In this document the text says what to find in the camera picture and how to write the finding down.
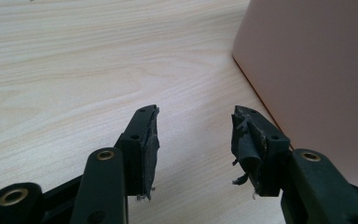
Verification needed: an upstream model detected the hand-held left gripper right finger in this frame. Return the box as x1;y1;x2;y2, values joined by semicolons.
230;105;293;198

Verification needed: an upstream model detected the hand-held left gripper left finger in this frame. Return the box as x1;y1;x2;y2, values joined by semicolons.
114;104;161;202

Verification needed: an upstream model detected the pink plastic storage box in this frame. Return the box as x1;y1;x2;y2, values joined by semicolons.
231;0;358;191

